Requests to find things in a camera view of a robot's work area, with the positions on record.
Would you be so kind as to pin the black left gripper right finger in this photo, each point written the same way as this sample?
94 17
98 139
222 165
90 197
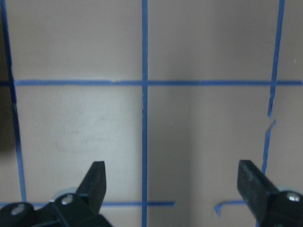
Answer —
270 206

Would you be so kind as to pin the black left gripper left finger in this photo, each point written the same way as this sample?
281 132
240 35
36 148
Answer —
74 209

